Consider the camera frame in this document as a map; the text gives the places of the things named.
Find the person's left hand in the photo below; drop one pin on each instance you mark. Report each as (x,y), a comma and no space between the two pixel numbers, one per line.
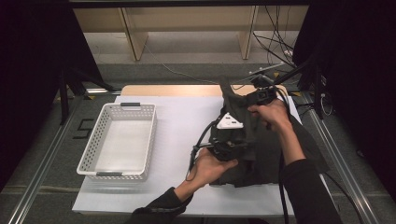
(208,169)

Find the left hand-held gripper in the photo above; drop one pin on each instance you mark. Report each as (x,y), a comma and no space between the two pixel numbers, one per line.
(229,123)

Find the person's right hand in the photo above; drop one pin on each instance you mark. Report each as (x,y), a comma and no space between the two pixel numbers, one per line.
(272,115)

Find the light wooden shelf unit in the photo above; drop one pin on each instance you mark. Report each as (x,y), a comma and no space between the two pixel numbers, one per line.
(134,40)

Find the dark grey garment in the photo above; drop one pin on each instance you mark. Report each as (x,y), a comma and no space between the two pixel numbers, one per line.
(264,155)

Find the black curtain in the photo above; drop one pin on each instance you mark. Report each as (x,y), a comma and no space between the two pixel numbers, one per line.
(31,77)
(358,77)

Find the black metal stand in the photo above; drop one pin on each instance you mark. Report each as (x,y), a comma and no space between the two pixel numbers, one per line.
(317,93)

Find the short aluminium rail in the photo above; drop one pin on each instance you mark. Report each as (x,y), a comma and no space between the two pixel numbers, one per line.
(102,91)

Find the white perforated plastic basket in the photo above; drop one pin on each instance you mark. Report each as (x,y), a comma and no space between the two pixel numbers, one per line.
(124,146)

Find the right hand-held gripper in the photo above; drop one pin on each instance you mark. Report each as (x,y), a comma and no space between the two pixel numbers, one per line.
(264,91)

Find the long aluminium floor rail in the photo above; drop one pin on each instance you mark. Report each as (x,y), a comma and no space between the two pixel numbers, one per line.
(327,140)
(43,168)

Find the black tripod stand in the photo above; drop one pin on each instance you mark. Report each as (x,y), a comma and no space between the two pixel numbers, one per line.
(63,99)

